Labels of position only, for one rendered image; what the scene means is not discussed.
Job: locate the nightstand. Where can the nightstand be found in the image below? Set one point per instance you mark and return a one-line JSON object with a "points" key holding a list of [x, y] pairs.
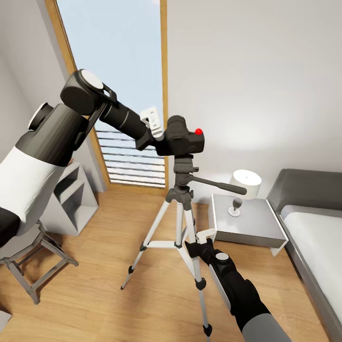
{"points": [[257, 224]]}

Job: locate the camera tripod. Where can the camera tripod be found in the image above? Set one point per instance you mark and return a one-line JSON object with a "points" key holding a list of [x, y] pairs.
{"points": [[183, 170]]}

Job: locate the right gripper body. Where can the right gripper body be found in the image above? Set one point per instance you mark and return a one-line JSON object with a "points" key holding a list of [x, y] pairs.
{"points": [[196, 249]]}

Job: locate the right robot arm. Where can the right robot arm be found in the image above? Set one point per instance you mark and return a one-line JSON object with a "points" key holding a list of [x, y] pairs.
{"points": [[240, 295]]}

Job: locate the table lamp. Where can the table lamp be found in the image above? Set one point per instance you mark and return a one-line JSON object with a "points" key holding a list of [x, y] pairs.
{"points": [[252, 190]]}

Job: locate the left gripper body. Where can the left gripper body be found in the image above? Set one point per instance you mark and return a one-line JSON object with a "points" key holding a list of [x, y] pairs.
{"points": [[136, 129]]}

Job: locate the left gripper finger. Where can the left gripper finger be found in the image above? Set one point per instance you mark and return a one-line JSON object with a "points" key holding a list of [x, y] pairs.
{"points": [[157, 144]]}

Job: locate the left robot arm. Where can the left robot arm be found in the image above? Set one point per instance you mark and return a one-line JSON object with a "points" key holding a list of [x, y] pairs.
{"points": [[30, 172]]}

